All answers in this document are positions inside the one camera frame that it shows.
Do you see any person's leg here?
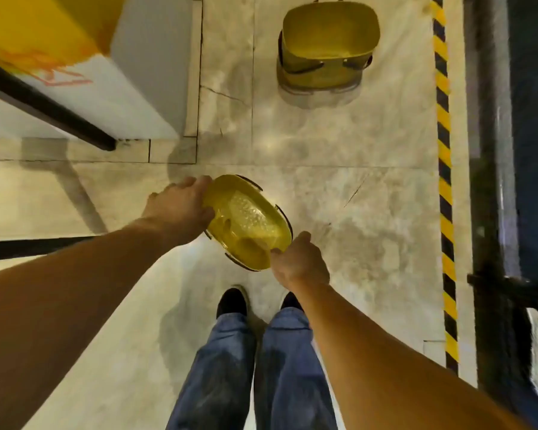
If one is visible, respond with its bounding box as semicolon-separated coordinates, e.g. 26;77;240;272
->
253;307;340;430
166;312;257;430

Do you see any yellow white display stand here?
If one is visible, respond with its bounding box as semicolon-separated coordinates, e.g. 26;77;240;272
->
0;0;203;139

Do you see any person's left leg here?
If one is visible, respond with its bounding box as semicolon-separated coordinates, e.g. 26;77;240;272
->
166;312;257;430

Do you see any person's right forearm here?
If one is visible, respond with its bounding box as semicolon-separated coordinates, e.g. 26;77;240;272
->
289;281;534;430

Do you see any person's left forearm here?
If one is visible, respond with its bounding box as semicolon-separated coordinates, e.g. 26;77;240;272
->
0;219;176;430

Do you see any black shoe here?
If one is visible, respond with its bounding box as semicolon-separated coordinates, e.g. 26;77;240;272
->
216;287;248;320
280;291;305;312

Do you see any black metal bar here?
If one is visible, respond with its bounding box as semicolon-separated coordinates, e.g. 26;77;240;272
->
0;236;96;263
0;56;117;152

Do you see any black left shoe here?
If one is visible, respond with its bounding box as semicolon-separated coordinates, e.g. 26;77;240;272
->
216;287;248;320

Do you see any person's right hand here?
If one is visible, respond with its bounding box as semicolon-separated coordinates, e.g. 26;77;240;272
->
270;231;331;291

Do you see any black right shoe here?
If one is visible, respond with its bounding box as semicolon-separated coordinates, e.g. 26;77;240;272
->
280;291;305;312

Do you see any person's right leg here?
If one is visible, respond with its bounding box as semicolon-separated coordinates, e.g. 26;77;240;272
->
253;307;340;430

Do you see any person's left hand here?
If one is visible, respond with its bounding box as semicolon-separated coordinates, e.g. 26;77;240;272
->
139;175;216;248

